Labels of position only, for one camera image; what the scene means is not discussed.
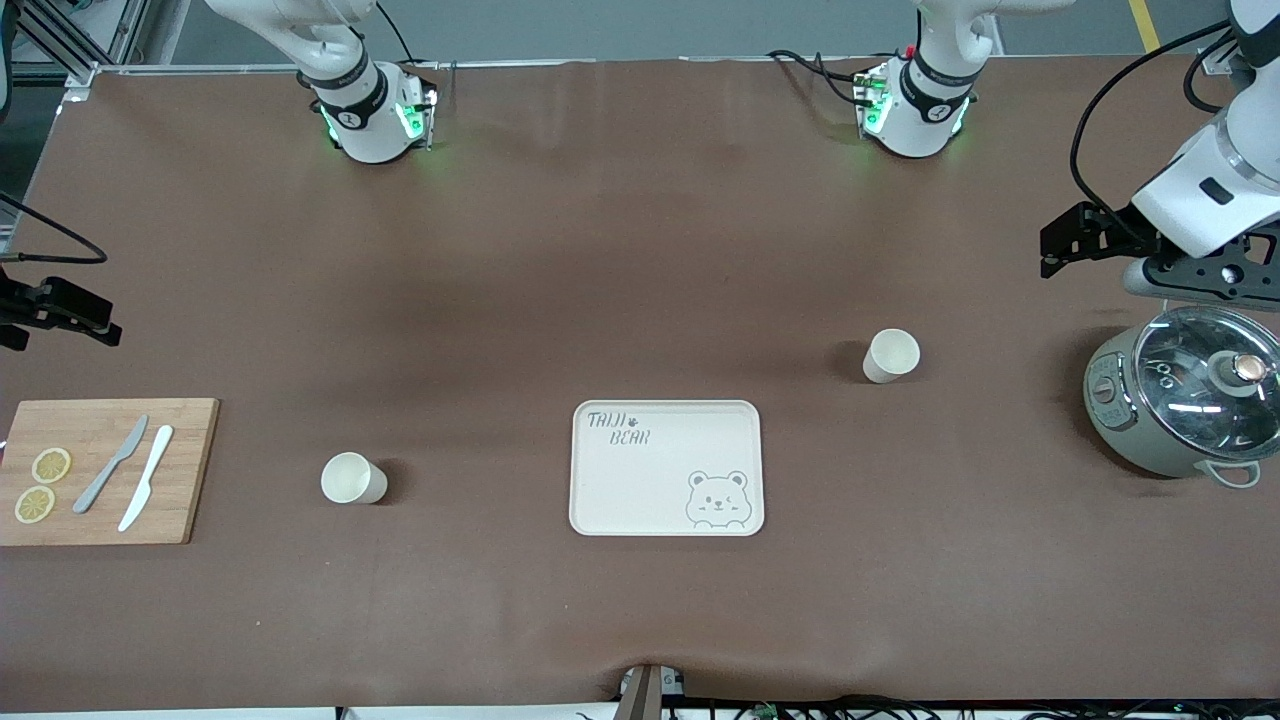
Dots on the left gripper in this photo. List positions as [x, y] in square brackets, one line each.
[1118, 229]

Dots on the white plastic cup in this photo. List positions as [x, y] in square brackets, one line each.
[890, 352]
[348, 478]

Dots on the yellow lemon slice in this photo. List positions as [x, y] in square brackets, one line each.
[35, 504]
[52, 465]

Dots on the grey plastic knife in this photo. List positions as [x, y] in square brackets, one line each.
[100, 480]

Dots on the grey-green cooking pot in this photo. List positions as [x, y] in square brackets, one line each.
[1110, 410]

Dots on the white plastic knife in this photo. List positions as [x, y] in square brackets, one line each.
[145, 480]

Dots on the glass pot lid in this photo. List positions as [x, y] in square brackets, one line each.
[1190, 400]

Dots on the wooden cutting board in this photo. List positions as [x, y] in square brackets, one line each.
[190, 480]

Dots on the brown table cover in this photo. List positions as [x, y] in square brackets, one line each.
[600, 250]

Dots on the white bear print tray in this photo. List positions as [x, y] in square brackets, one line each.
[650, 480]

